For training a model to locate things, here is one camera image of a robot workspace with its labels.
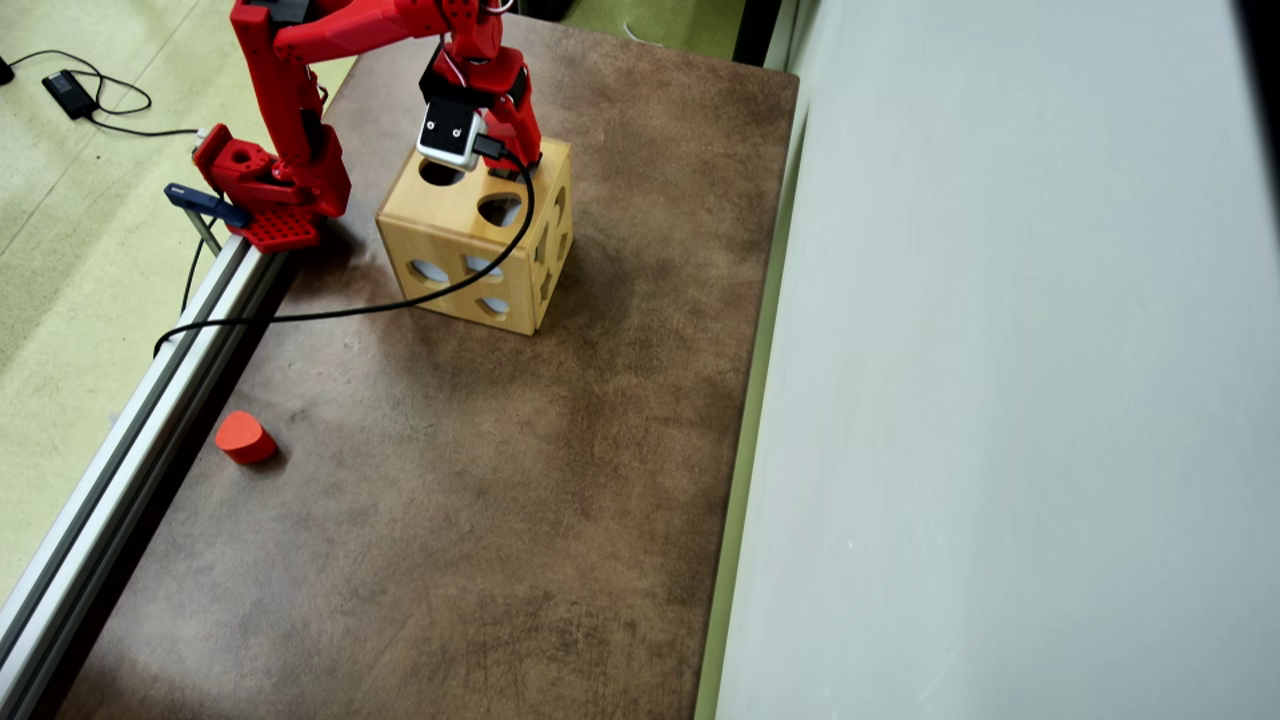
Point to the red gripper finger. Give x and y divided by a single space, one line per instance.
520 135

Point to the red robot arm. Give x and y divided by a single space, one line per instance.
290 110

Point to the wooden shape sorter box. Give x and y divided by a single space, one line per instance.
460 235

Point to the black object at table end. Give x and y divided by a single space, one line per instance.
538 8

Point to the blue clamp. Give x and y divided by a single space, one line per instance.
205 203

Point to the black power adapter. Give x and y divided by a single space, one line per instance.
70 93

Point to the red rounded triangle block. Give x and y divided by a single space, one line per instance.
243 438

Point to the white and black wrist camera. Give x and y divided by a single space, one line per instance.
450 130

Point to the black vertical post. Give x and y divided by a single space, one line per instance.
757 30

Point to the aluminium profile rail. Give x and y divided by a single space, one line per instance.
150 400

